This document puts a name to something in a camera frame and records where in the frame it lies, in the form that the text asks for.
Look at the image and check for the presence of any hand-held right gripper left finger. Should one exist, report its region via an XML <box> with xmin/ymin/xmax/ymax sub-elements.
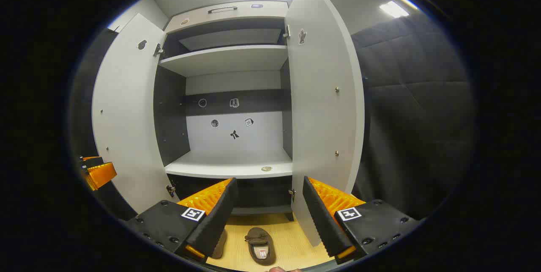
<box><xmin>126</xmin><ymin>177</ymin><xmax>238</xmax><ymax>264</ymax></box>

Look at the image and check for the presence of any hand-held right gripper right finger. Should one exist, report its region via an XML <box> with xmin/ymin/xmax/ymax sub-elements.
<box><xmin>302</xmin><ymin>176</ymin><xmax>424</xmax><ymax>265</ymax></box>

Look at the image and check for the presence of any grey shoe cabinet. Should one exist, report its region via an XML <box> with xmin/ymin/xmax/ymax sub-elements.
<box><xmin>153</xmin><ymin>0</ymin><xmax>296</xmax><ymax>222</ymax></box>

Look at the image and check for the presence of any grey cabinet drawer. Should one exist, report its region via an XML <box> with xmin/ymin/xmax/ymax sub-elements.
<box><xmin>164</xmin><ymin>0</ymin><xmax>289</xmax><ymax>33</ymax></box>

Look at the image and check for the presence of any small ceiling light panel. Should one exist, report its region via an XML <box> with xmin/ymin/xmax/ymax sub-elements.
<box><xmin>379</xmin><ymin>0</ymin><xmax>419</xmax><ymax>19</ymax></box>

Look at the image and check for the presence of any brown slipper shoe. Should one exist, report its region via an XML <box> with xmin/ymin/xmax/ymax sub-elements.
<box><xmin>210</xmin><ymin>230</ymin><xmax>228</xmax><ymax>260</ymax></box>
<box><xmin>244</xmin><ymin>227</ymin><xmax>277</xmax><ymax>266</ymax></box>

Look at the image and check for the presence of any black backdrop cloth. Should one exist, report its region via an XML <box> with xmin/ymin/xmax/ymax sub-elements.
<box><xmin>69</xmin><ymin>12</ymin><xmax>476</xmax><ymax>222</ymax></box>

